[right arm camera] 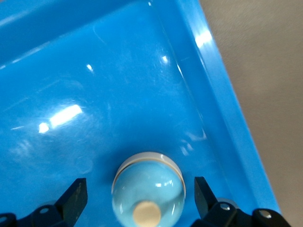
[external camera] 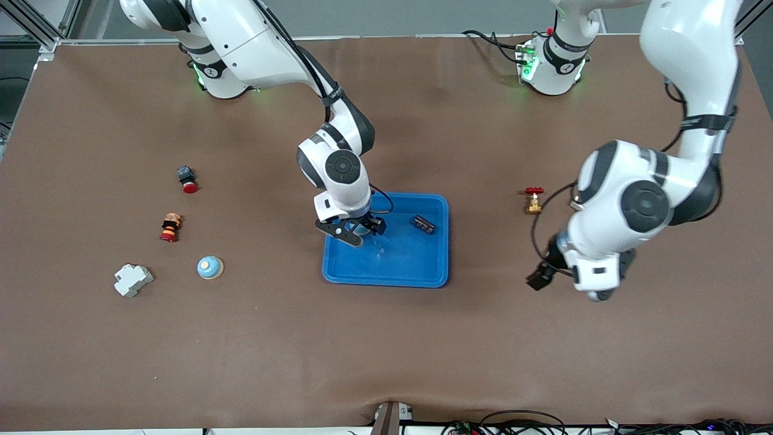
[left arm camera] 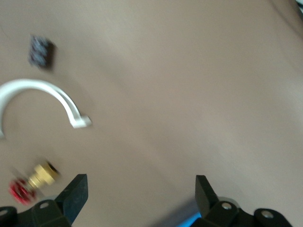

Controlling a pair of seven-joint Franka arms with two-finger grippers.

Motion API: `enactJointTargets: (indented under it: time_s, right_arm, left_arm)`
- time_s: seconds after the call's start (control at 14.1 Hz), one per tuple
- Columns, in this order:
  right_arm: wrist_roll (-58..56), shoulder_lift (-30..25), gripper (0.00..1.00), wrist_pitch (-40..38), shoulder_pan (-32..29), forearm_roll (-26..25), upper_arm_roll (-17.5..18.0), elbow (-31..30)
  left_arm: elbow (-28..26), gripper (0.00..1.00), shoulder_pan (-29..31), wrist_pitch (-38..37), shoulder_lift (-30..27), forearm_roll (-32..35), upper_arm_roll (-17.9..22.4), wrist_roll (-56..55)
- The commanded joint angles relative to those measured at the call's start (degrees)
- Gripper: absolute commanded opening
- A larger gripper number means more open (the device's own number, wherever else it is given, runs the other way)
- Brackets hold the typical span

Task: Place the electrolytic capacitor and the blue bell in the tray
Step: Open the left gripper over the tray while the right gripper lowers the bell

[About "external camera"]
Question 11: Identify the blue plastic tray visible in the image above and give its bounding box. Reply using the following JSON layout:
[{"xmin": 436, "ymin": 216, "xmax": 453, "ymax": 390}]
[{"xmin": 321, "ymin": 191, "xmax": 450, "ymax": 289}]

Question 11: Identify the brown table cover mat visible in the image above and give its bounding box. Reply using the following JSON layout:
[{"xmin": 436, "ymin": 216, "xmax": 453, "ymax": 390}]
[{"xmin": 0, "ymin": 35, "xmax": 773, "ymax": 431}]

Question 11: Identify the orange red black push button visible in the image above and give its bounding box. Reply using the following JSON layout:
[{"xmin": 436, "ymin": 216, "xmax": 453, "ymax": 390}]
[{"xmin": 159, "ymin": 213, "xmax": 183, "ymax": 243}]

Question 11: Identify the white circuit breaker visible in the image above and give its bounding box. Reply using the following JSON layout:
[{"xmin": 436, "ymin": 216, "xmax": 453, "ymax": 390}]
[{"xmin": 114, "ymin": 263, "xmax": 155, "ymax": 298}]

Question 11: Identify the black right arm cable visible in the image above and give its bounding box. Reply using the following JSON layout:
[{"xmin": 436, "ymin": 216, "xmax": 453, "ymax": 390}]
[{"xmin": 254, "ymin": 0, "xmax": 394, "ymax": 216}]

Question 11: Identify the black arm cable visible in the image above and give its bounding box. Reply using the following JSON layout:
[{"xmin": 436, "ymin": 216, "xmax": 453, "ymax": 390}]
[
  {"xmin": 254, "ymin": 0, "xmax": 394, "ymax": 216},
  {"xmin": 530, "ymin": 76, "xmax": 689, "ymax": 279}
]

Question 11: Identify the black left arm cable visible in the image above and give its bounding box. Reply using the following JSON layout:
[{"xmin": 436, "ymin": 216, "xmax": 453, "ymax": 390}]
[{"xmin": 530, "ymin": 76, "xmax": 689, "ymax": 279}]

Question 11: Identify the black cable bundle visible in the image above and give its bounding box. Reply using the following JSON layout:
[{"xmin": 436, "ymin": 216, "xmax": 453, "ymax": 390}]
[{"xmin": 441, "ymin": 410, "xmax": 773, "ymax": 435}]

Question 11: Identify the aluminium frame corner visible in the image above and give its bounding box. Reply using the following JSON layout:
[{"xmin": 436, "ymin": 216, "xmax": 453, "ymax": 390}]
[{"xmin": 0, "ymin": 0, "xmax": 82, "ymax": 62}]

